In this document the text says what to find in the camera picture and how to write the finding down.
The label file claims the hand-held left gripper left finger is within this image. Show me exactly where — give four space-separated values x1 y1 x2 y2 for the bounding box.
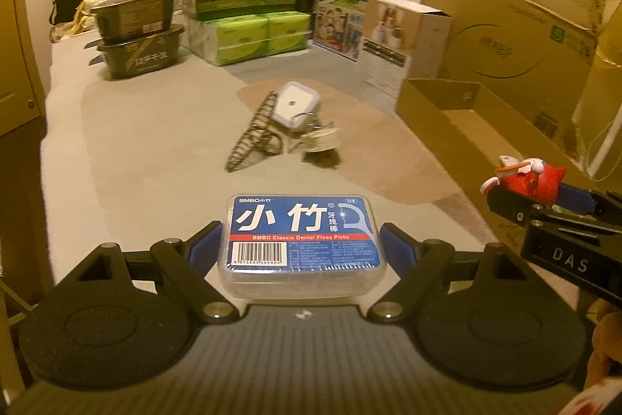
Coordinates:
53 221 240 324

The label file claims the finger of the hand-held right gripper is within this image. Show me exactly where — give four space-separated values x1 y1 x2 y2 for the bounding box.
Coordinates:
487 186 564 231
556 182 622 231

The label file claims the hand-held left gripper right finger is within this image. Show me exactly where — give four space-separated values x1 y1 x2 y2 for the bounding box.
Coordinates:
367 222 534 324

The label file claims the red toy figurine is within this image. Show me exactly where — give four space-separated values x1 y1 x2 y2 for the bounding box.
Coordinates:
479 154 569 207

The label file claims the clear blue-label floss pick box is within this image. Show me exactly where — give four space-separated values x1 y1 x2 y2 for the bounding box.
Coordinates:
217 193 388 300

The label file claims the shallow cardboard box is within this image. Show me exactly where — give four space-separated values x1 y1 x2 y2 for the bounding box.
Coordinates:
395 77 599 221

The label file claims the cream case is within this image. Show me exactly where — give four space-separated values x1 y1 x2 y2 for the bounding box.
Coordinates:
303 128 340 154

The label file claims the white plug adapter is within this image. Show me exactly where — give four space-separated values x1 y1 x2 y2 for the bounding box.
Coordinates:
269 80 322 129

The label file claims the person's right hand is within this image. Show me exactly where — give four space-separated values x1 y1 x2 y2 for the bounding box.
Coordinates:
585 302 622 392

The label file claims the leopard pattern headband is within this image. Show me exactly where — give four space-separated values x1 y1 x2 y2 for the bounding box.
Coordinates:
225 91 285 173

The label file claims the large cardboard box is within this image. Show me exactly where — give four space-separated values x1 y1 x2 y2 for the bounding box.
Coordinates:
420 0 611 154

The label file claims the white product box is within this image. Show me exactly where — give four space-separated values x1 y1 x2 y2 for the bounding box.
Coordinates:
358 0 453 115

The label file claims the green tissue pack bundle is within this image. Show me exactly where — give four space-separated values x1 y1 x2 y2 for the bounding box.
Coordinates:
183 10 312 67

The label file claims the blue milk carton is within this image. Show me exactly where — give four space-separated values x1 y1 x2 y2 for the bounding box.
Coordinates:
313 0 415 62

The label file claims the wooden door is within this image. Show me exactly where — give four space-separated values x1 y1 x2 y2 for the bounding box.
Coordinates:
0 0 45 137

